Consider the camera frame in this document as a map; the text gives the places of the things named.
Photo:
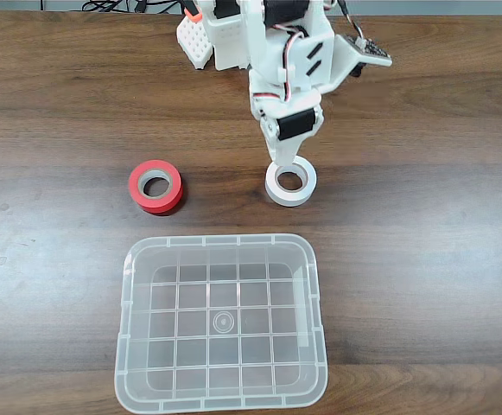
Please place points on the white tape roll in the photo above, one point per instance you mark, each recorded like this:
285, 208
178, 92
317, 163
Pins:
272, 190

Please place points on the clear plastic storage box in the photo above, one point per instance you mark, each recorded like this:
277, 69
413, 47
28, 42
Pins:
220, 322

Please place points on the orange clip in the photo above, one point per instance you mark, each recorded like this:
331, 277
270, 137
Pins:
194, 16

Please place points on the red tape roll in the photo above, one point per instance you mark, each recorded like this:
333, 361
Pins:
136, 194

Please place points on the wrist camera on white bracket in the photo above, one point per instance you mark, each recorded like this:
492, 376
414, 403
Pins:
363, 54

